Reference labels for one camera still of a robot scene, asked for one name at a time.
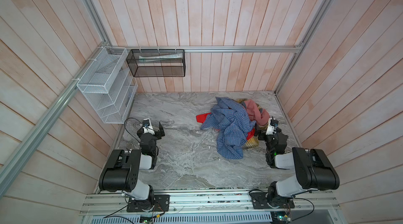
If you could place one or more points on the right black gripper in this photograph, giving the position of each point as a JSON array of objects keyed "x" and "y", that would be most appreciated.
[{"x": 263, "y": 128}]

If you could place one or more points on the red cloth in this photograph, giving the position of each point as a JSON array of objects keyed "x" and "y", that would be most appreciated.
[{"x": 202, "y": 118}]

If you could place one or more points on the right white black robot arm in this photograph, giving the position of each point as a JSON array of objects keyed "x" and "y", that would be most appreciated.
[{"x": 312, "y": 170}]

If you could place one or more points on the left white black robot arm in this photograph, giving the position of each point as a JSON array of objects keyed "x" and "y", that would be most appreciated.
[{"x": 121, "y": 172}]

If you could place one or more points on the yellow plaid cloth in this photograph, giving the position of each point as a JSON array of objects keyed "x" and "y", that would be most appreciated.
[{"x": 253, "y": 142}]

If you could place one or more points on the dusty pink cloth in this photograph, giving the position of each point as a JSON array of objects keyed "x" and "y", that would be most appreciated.
[{"x": 259, "y": 115}]

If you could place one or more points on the blue checkered cloth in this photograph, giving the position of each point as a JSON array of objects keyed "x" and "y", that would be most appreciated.
[{"x": 233, "y": 124}]

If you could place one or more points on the white paper in basket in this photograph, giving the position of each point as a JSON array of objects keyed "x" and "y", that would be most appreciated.
[{"x": 161, "y": 58}]

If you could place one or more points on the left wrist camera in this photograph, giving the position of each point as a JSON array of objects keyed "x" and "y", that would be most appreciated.
[{"x": 147, "y": 126}]

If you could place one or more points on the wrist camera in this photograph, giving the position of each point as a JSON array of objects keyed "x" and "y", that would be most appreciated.
[
  {"x": 273, "y": 127},
  {"x": 147, "y": 126}
]

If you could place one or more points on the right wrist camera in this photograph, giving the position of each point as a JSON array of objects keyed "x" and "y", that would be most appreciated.
[{"x": 273, "y": 127}]

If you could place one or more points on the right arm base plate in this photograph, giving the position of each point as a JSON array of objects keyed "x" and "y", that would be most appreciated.
[{"x": 266, "y": 200}]

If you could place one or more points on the black wire mesh basket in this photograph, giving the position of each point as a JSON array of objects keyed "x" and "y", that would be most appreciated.
[{"x": 155, "y": 70}]

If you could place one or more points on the white wire mesh shelf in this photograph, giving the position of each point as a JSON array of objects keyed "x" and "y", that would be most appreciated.
[{"x": 108, "y": 86}]

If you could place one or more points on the aluminium front rail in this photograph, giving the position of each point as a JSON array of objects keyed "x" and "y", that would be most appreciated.
[{"x": 204, "y": 201}]

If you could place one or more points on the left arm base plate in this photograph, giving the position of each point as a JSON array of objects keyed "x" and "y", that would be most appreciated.
[{"x": 157, "y": 203}]

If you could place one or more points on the aluminium wall rail frame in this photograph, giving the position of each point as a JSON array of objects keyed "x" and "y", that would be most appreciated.
[{"x": 22, "y": 154}]

